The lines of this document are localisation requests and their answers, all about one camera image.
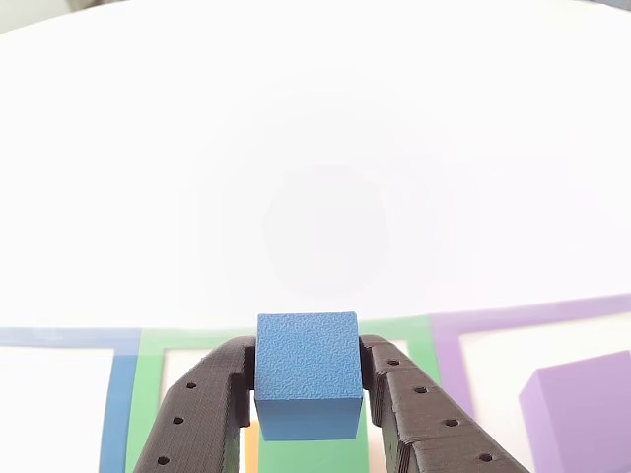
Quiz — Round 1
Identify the blue tape square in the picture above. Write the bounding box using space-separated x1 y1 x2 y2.
0 327 143 473

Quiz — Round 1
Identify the small blue cube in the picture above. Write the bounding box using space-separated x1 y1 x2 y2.
253 310 366 442

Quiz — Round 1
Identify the green cube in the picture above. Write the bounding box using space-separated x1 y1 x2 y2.
255 408 372 473

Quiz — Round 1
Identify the purple tape square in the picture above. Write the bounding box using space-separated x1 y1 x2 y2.
428 294 631 425

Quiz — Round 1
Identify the orange block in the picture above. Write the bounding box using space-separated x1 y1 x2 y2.
243 426 260 473

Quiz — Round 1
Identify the green tape square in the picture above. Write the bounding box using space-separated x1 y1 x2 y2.
124 317 444 473

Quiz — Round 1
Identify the large purple block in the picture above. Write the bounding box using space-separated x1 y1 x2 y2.
518 349 631 473

